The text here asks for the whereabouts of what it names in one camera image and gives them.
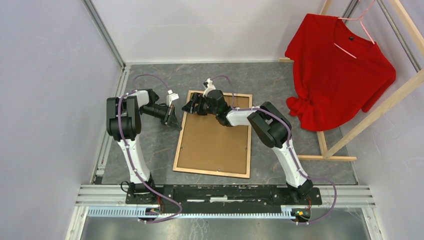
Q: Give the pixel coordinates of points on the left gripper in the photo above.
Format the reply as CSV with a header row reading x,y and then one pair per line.
x,y
173,121

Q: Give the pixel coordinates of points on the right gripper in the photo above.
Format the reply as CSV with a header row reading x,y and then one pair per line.
x,y
197,98

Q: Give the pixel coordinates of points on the brown frame backing board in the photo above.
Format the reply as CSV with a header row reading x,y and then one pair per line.
x,y
213,142

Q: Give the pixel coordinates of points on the black wooden picture frame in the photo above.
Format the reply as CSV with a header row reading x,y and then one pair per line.
x,y
213,134

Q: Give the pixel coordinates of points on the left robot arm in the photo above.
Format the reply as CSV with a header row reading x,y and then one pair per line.
x,y
124,125

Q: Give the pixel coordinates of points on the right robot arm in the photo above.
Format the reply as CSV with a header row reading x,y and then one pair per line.
x,y
269,124

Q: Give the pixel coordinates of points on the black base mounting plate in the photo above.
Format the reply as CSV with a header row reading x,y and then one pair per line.
x,y
219,199

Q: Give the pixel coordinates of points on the wooden clothes rack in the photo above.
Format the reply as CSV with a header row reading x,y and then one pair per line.
x,y
407,88

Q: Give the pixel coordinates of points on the red t-shirt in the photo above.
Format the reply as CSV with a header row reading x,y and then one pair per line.
x,y
336,73

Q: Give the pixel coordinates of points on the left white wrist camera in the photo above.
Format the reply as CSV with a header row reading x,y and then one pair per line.
x,y
171,96

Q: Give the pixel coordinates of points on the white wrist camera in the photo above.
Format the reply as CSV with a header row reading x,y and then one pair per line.
x,y
208,87
171,96

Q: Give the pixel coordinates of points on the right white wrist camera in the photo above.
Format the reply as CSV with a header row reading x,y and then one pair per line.
x,y
208,87

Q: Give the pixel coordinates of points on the white slotted cable duct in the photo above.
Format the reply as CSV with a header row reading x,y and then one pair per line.
x,y
145,213

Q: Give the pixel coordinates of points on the aluminium rail frame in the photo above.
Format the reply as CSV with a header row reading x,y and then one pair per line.
x,y
348,211

